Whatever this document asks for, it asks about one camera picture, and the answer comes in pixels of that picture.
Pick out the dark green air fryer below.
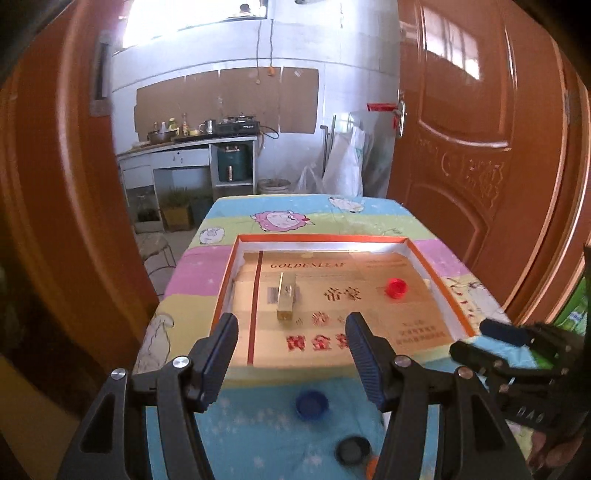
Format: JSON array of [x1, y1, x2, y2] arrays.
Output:
[[217, 144, 252, 183]]

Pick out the orange rimmed cardboard tray box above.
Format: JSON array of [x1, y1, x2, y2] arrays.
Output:
[[212, 234, 476, 371]]

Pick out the colourful cardboard carton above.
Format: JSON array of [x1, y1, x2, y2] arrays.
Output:
[[554, 278, 588, 336]]

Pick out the cartoon sheep patterned tablecloth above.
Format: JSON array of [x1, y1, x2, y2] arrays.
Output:
[[134, 194, 535, 479]]

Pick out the blue bottle cap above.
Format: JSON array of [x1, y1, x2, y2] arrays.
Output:
[[295, 390, 329, 421]]

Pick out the red bottle cap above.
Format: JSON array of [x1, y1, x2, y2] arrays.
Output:
[[385, 278, 409, 300]]

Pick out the white kitchen counter cabinet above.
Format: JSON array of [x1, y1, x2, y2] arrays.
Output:
[[117, 136, 259, 199]]

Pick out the orange bottle cap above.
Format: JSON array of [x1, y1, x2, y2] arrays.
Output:
[[365, 455, 379, 480]]

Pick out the cardboard wall sheet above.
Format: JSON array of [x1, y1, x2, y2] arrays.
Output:
[[134, 67, 320, 138]]

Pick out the brown wooden door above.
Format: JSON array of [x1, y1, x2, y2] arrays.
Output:
[[389, 1, 590, 324]]

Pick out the person's right hand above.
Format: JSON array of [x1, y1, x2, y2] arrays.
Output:
[[527, 430, 586, 471]]

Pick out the black bottle cap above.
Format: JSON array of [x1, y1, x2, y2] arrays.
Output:
[[335, 436, 372, 466]]

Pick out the black gas stove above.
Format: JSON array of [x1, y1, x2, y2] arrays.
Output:
[[215, 115, 260, 137]]

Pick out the white plastic bags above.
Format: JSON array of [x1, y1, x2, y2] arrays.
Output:
[[294, 110, 396, 198]]

